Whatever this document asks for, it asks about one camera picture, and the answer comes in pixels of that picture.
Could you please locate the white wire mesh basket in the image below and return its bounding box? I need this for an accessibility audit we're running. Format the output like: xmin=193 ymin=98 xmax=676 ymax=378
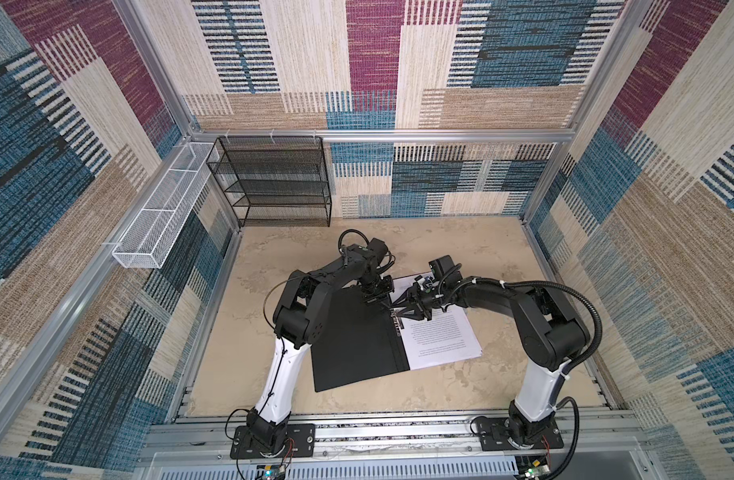
xmin=112 ymin=142 xmax=212 ymax=269

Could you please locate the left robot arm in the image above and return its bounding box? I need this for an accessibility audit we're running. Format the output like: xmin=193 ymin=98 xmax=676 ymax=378
xmin=231 ymin=238 xmax=402 ymax=459

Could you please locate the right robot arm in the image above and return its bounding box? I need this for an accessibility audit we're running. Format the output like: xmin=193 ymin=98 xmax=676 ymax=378
xmin=391 ymin=256 xmax=603 ymax=449

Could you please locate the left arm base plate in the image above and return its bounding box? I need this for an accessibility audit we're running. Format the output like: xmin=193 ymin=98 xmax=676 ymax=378
xmin=229 ymin=423 xmax=316 ymax=460

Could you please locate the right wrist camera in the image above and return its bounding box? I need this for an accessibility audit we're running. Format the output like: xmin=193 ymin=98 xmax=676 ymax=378
xmin=429 ymin=255 xmax=462 ymax=288

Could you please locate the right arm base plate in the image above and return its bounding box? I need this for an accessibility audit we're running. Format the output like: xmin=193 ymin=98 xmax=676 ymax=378
xmin=469 ymin=415 xmax=565 ymax=451

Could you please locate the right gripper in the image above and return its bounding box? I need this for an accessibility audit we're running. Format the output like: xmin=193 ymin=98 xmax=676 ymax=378
xmin=389 ymin=281 xmax=446 ymax=320

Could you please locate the orange black file folder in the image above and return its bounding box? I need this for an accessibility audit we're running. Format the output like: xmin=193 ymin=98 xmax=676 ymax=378
xmin=311 ymin=286 xmax=410 ymax=392

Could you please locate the black wire mesh shelf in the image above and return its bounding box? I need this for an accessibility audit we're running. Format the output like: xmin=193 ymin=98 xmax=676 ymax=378
xmin=206 ymin=136 xmax=332 ymax=227

